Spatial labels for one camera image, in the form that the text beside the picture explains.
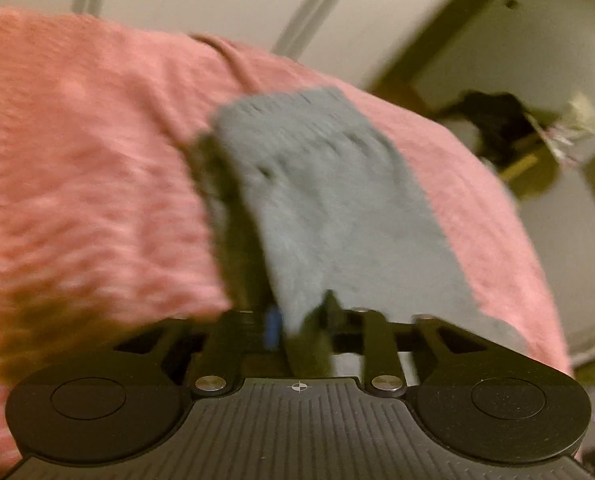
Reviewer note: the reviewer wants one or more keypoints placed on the black cloth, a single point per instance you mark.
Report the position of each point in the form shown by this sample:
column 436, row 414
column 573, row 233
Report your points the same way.
column 492, row 117

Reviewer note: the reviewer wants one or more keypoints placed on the yellow wooden side table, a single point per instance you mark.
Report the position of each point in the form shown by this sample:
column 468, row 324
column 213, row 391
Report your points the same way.
column 525, row 167

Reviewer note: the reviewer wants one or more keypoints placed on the grey sock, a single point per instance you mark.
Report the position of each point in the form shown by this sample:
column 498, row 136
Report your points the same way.
column 327, row 195

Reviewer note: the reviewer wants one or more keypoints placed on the shiny crumpled wrapping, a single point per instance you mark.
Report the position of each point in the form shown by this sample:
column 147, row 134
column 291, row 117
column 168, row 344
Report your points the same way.
column 565, row 132

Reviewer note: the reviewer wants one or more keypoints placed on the pink ribbed blanket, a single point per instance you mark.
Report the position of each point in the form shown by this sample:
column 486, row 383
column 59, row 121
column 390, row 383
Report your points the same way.
column 87, row 170

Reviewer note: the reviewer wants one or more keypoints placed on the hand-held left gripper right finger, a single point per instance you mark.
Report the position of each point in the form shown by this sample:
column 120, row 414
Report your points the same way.
column 333, row 316

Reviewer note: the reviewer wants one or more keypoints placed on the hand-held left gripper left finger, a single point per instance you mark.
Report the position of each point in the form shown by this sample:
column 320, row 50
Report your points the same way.
column 273, row 329

